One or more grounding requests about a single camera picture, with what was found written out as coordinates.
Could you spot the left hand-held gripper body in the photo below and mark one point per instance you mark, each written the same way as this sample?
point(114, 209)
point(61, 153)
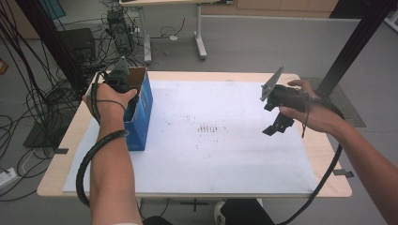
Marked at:
point(120, 78)

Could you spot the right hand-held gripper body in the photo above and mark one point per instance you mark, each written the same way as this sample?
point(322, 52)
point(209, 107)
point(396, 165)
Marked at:
point(287, 97)

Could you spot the blue cardboard box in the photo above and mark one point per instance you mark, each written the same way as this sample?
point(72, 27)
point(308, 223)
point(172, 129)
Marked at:
point(142, 131)

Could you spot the person's left hand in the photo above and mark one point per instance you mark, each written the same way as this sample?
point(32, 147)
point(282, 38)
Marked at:
point(109, 100)

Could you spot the person's right hand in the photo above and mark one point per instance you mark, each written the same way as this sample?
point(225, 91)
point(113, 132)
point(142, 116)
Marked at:
point(319, 115)

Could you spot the black computer tower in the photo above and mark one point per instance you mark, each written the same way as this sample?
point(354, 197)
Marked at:
point(120, 31)

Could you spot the white paper sheet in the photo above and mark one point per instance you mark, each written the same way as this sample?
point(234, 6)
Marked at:
point(203, 162)

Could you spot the grey tape piece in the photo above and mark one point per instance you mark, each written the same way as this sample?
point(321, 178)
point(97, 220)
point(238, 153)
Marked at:
point(61, 150)
point(342, 172)

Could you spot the person's right leg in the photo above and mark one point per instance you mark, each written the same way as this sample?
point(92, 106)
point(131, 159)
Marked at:
point(247, 214)

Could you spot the person's leg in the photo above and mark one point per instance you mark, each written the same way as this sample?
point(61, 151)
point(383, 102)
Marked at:
point(156, 221)
point(247, 214)

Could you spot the white desk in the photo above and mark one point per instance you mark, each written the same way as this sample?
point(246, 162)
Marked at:
point(200, 31)

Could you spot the teal panel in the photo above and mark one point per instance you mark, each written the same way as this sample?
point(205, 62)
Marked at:
point(53, 7)

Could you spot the person's white and black shoe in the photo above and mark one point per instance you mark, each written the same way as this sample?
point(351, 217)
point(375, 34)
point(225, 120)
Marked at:
point(219, 214)

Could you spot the black tape cross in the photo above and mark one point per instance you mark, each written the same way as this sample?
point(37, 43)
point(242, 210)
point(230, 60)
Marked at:
point(194, 203)

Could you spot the person's left leg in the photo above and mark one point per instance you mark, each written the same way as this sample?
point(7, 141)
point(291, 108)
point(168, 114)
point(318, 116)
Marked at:
point(156, 221)

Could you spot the white power strip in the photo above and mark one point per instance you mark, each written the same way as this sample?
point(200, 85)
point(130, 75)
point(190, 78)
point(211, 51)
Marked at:
point(7, 177)

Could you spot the black metal post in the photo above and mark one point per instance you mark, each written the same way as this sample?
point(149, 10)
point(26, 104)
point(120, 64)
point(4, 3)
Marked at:
point(47, 31)
point(353, 47)

